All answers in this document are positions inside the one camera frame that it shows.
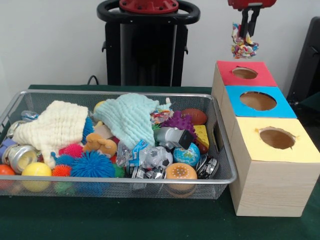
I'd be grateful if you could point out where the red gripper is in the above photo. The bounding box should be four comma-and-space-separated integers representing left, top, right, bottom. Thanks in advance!
227, 0, 278, 38

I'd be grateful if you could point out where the multicoloured knotted cloth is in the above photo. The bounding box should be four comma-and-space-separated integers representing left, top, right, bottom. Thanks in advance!
231, 21, 260, 60

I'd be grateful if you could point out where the wooden box with three holes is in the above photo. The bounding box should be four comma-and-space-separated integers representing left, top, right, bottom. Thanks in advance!
211, 60, 320, 217

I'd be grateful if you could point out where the shallow metal mesh bin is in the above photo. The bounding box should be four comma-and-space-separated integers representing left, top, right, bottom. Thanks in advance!
0, 89, 238, 200

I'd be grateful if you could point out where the dark green table cloth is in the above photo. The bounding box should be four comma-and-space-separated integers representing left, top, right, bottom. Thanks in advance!
0, 84, 320, 240
299, 92, 320, 107

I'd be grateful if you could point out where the brown toy football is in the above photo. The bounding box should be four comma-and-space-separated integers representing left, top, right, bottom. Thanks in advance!
180, 107, 208, 126

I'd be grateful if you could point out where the yellow cheese toy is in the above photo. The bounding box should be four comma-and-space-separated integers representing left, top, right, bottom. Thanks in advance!
193, 124, 211, 151

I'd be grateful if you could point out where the purple spiky ball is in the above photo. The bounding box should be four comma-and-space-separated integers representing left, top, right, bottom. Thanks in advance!
160, 110, 198, 137

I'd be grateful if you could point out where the blue globe ball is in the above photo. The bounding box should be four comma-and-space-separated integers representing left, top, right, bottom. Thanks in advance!
173, 142, 201, 167

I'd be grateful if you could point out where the light blue muslin cloth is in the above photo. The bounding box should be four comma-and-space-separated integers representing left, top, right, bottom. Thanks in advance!
92, 92, 161, 149

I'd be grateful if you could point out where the toy burger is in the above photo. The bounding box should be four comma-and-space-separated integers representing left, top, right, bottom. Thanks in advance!
165, 162, 198, 198

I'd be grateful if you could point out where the large blue spiky ball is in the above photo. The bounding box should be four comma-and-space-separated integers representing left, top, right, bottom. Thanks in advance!
70, 150, 116, 178

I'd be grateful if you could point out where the cream muslin cloth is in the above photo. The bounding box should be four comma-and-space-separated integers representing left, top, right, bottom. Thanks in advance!
11, 100, 90, 170

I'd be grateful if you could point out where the yellow smooth ball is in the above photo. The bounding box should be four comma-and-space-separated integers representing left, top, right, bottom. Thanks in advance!
21, 161, 53, 192

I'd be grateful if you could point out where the orange smooth ball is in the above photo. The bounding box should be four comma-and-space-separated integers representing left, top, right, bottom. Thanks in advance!
0, 164, 16, 190

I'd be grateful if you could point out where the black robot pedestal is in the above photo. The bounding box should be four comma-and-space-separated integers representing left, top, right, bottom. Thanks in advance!
96, 0, 201, 87

